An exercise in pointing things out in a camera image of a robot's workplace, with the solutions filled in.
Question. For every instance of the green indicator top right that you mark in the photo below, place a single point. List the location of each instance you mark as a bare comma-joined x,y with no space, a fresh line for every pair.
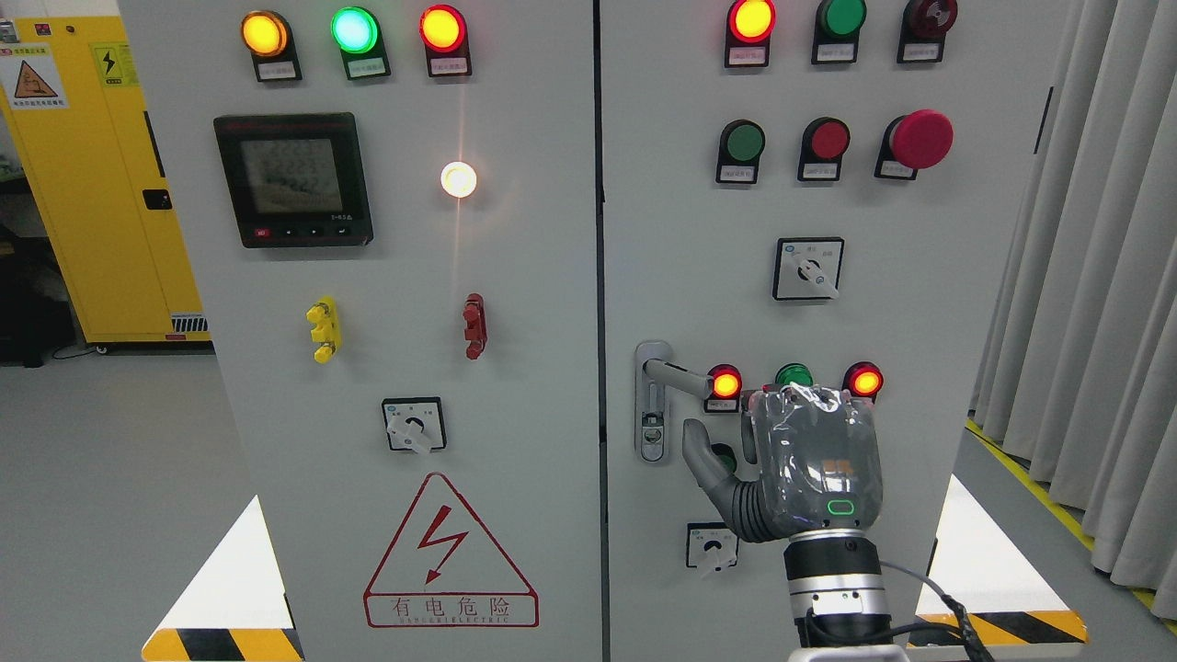
836,31

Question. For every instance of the upper right rotary switch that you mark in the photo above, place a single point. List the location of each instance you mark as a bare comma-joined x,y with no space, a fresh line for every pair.
808,269

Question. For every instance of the green push button upper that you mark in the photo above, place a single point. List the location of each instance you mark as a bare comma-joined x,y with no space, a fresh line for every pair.
740,147

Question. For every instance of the red electric hazard sticker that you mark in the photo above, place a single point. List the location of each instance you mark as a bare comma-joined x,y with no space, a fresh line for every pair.
444,569

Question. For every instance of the green push button lower left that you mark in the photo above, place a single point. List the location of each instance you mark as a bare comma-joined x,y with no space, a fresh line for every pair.
726,456

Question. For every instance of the green lit indicator light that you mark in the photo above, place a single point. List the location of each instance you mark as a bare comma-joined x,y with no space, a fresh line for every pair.
360,41

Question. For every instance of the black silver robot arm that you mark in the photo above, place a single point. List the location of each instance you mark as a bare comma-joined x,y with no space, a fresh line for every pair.
838,596

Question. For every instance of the green light middle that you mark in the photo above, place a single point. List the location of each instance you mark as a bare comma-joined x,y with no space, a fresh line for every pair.
794,373

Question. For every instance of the red terminal connector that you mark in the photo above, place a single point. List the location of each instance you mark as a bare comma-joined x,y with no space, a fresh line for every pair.
474,316

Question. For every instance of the red lit light middle left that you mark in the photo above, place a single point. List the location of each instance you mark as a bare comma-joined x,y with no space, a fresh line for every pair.
725,390

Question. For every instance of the orange indicator light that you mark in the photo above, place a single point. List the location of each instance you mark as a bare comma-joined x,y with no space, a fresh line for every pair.
267,35

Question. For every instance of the left white rotary switch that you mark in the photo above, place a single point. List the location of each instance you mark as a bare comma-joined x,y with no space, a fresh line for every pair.
415,424

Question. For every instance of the dark red buzzer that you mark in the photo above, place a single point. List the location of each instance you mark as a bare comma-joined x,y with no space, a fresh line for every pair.
923,30

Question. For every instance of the silver cabinet door handle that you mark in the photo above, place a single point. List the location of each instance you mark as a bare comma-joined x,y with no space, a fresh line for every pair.
653,375

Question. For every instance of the yellow terminal connector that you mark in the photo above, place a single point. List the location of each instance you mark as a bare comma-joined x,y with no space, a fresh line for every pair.
326,331

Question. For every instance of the red lit light middle right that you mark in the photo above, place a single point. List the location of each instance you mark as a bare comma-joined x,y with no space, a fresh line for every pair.
863,380

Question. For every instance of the red emergency stop button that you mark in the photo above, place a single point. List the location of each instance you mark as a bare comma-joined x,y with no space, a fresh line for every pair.
910,143

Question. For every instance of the green push button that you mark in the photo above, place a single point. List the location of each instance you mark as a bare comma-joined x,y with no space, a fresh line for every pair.
740,147
726,456

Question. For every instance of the black digital power meter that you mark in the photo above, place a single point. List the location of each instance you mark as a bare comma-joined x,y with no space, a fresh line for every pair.
295,180

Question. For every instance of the red lit indicator top right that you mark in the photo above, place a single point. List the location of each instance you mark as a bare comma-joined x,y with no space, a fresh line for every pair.
748,29

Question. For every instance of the grey curtain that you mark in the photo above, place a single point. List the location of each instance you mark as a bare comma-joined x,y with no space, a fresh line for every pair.
1079,374

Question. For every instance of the red lit indicator light left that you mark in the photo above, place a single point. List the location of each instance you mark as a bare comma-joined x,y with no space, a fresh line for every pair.
444,33

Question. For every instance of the red push button upper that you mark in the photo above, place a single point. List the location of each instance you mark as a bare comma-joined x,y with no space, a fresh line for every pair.
823,143

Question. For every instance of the white rotary switch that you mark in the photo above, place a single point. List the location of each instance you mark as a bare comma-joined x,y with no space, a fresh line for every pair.
712,548
415,424

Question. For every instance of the white lit indicator light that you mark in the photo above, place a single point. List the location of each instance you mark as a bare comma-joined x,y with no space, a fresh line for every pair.
458,179

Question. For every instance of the lower white rotary switch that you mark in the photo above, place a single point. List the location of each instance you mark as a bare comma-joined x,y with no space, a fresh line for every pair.
712,548

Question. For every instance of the yellow safety cabinet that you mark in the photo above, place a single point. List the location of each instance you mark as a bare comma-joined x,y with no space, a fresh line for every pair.
73,100

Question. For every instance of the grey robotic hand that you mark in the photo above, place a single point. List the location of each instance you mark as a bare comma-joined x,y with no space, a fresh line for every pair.
819,462

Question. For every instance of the grey electrical control cabinet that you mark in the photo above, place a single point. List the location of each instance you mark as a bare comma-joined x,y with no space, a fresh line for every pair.
596,225

